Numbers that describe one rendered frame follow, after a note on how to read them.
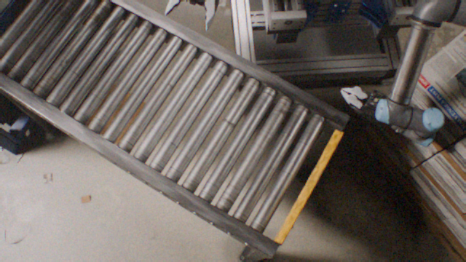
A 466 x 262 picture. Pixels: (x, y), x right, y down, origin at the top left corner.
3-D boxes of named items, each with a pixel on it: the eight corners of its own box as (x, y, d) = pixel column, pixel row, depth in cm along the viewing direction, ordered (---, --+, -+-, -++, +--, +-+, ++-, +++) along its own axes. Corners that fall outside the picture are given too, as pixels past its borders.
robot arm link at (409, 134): (440, 126, 154) (431, 133, 162) (413, 110, 156) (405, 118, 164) (432, 145, 152) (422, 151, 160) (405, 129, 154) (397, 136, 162)
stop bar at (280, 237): (344, 134, 156) (345, 132, 154) (281, 247, 145) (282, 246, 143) (335, 129, 157) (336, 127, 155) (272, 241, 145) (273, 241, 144)
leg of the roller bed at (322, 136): (311, 166, 235) (342, 126, 170) (305, 176, 233) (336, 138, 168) (301, 161, 235) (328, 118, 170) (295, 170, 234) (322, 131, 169)
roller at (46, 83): (116, 6, 176) (113, 0, 171) (43, 104, 164) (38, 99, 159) (106, 1, 177) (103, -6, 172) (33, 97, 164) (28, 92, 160)
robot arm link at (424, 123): (413, 123, 143) (401, 133, 153) (445, 131, 142) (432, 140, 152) (416, 100, 145) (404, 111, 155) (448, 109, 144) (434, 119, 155)
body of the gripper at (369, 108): (373, 86, 157) (403, 104, 156) (366, 96, 166) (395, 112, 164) (364, 105, 155) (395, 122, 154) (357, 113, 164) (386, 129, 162)
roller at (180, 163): (248, 76, 166) (244, 68, 162) (177, 188, 154) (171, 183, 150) (237, 72, 169) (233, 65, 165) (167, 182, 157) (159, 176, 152)
